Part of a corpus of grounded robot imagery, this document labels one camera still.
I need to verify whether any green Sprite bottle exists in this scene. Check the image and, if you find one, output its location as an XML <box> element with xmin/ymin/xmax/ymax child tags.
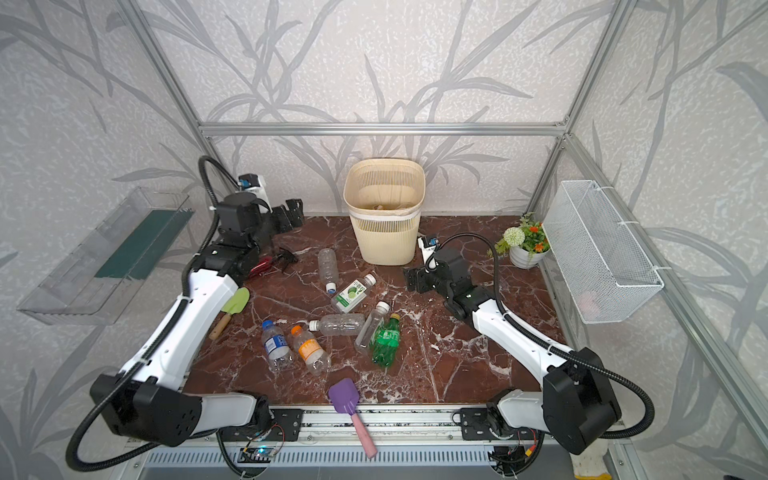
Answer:
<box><xmin>370</xmin><ymin>314</ymin><xmax>401</xmax><ymax>368</ymax></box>

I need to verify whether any blue cap water bottle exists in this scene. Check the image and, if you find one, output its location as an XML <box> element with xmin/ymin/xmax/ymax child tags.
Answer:
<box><xmin>261</xmin><ymin>320</ymin><xmax>294</xmax><ymax>372</ymax></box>

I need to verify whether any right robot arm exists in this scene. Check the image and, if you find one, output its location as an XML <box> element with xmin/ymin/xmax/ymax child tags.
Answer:
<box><xmin>404</xmin><ymin>238</ymin><xmax>621</xmax><ymax>455</ymax></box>

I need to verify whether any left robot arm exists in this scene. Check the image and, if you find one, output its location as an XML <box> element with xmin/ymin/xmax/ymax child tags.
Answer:
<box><xmin>90</xmin><ymin>191</ymin><xmax>304</xmax><ymax>446</ymax></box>

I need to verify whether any cream ribbed waste bin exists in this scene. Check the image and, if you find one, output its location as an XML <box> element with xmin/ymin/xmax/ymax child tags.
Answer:
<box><xmin>343</xmin><ymin>158</ymin><xmax>426</xmax><ymax>266</ymax></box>

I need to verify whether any potted artificial flower plant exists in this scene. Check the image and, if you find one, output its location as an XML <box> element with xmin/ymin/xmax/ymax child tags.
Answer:
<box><xmin>487</xmin><ymin>212</ymin><xmax>551</xmax><ymax>269</ymax></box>

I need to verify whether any lime drink square bottle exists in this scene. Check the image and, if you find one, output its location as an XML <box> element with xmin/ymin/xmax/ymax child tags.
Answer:
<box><xmin>332</xmin><ymin>274</ymin><xmax>377</xmax><ymax>313</ymax></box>

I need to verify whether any clear crushed bottle lying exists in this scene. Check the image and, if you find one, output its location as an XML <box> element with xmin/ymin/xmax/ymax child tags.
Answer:
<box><xmin>308</xmin><ymin>313</ymin><xmax>366</xmax><ymax>336</ymax></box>

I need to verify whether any slim clear bottle white cap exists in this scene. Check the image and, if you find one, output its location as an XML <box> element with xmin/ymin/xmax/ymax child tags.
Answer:
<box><xmin>354</xmin><ymin>301</ymin><xmax>391</xmax><ymax>355</ymax></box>

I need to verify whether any orange label bottle left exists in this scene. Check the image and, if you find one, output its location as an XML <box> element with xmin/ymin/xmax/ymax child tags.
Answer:
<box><xmin>290</xmin><ymin>325</ymin><xmax>330</xmax><ymax>375</ymax></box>

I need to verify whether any small circuit board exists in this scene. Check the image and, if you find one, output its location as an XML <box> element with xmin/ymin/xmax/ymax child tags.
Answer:
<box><xmin>237</xmin><ymin>444</ymin><xmax>283</xmax><ymax>465</ymax></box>

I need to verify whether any white work glove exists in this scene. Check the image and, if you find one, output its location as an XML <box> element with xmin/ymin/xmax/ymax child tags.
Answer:
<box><xmin>570</xmin><ymin>451</ymin><xmax>612</xmax><ymax>480</ymax></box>

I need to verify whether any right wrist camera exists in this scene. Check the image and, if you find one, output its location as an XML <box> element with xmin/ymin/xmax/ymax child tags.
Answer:
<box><xmin>417</xmin><ymin>235</ymin><xmax>439</xmax><ymax>269</ymax></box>

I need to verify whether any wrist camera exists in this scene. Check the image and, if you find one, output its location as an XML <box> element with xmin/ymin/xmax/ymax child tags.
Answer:
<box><xmin>237</xmin><ymin>173</ymin><xmax>272</xmax><ymax>213</ymax></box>
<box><xmin>417</xmin><ymin>235</ymin><xmax>439</xmax><ymax>269</ymax></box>

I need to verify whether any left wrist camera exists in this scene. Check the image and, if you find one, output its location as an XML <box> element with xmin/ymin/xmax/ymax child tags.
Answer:
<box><xmin>237</xmin><ymin>173</ymin><xmax>272</xmax><ymax>213</ymax></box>

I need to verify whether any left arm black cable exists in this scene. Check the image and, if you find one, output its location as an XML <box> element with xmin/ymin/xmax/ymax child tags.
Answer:
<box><xmin>65</xmin><ymin>155</ymin><xmax>241</xmax><ymax>473</ymax></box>

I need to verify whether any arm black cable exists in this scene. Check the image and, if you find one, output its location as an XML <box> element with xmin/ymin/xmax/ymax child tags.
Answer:
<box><xmin>431</xmin><ymin>232</ymin><xmax>656</xmax><ymax>440</ymax></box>
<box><xmin>65</xmin><ymin>155</ymin><xmax>241</xmax><ymax>473</ymax></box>

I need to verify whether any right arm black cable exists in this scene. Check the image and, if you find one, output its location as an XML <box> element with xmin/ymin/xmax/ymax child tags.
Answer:
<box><xmin>431</xmin><ymin>232</ymin><xmax>656</xmax><ymax>440</ymax></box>

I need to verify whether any green scraper wooden handle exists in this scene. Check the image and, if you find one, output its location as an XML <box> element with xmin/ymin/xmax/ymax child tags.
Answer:
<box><xmin>209</xmin><ymin>287</ymin><xmax>250</xmax><ymax>341</ymax></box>

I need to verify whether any white wire mesh basket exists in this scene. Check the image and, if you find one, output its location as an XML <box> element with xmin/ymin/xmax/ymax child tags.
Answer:
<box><xmin>542</xmin><ymin>180</ymin><xmax>664</xmax><ymax>324</ymax></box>

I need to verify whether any purple spatula pink handle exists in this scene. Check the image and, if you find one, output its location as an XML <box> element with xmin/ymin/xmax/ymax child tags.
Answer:
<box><xmin>328</xmin><ymin>378</ymin><xmax>378</xmax><ymax>459</ymax></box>

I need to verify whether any clear acrylic wall shelf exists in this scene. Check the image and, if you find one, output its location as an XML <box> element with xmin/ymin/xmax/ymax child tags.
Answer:
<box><xmin>18</xmin><ymin>187</ymin><xmax>194</xmax><ymax>326</ymax></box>

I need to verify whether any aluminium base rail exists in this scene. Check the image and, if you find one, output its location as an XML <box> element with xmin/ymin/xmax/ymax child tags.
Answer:
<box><xmin>125</xmin><ymin>403</ymin><xmax>631</xmax><ymax>469</ymax></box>

